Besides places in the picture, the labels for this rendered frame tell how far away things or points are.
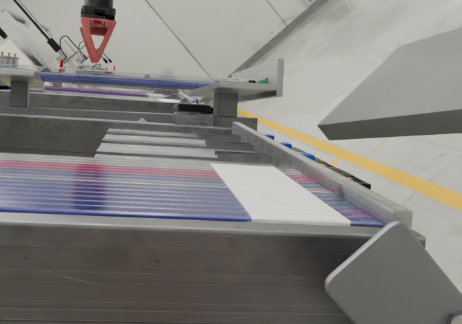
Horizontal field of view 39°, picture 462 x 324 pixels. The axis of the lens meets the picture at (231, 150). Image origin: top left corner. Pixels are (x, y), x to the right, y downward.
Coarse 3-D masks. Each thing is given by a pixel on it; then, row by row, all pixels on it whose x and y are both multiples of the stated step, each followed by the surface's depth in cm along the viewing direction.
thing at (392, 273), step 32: (352, 256) 31; (384, 256) 31; (416, 256) 31; (352, 288) 31; (384, 288) 31; (416, 288) 31; (448, 288) 31; (352, 320) 31; (384, 320) 31; (416, 320) 31; (448, 320) 32
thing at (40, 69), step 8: (0, 64) 107; (8, 64) 107; (40, 72) 108; (48, 72) 108; (56, 72) 109; (64, 72) 109; (72, 72) 109; (80, 72) 110; (88, 72) 110; (96, 72) 110; (104, 72) 111; (112, 72) 111; (120, 72) 111; (128, 72) 111; (136, 72) 112; (168, 80) 114; (176, 80) 113; (184, 80) 114; (192, 80) 114; (200, 80) 114; (208, 80) 115; (224, 80) 115; (264, 80) 117
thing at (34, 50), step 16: (16, 16) 538; (32, 32) 519; (0, 48) 507; (16, 48) 509; (32, 48) 520; (48, 48) 522; (80, 48) 553; (32, 64) 512; (48, 64) 510; (64, 64) 548
